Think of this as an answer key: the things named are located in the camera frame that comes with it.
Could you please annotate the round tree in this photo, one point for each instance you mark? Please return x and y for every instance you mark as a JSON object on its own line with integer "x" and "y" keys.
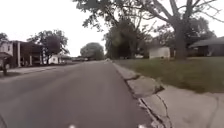
{"x": 92, "y": 51}

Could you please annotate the dark leafy tree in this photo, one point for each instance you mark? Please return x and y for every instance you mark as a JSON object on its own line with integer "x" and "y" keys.
{"x": 121, "y": 40}

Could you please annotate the grey asphalt road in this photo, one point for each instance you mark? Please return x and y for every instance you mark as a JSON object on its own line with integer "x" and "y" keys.
{"x": 83, "y": 96}

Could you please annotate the white shed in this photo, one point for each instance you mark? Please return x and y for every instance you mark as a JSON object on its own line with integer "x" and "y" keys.
{"x": 159, "y": 52}

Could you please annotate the small white building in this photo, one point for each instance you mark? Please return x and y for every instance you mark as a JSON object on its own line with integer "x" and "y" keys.
{"x": 53, "y": 60}

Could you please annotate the robot's own part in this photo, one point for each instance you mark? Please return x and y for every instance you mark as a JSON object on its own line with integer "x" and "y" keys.
{"x": 72, "y": 126}
{"x": 142, "y": 126}

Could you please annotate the large spreading tree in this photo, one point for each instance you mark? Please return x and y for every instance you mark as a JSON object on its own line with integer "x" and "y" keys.
{"x": 180, "y": 43}

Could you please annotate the cracked concrete kerb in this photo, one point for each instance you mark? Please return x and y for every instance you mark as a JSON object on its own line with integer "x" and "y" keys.
{"x": 173, "y": 106}

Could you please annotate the green grass lawn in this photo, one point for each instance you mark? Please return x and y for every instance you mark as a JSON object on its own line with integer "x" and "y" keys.
{"x": 186, "y": 71}

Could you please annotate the grey pavement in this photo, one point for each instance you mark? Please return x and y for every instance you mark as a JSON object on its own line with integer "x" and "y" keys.
{"x": 23, "y": 70}

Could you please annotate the building with pale posts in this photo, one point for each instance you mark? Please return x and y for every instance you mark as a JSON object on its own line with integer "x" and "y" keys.
{"x": 23, "y": 53}

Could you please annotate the low house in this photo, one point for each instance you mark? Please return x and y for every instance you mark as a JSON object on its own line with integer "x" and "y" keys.
{"x": 210, "y": 46}

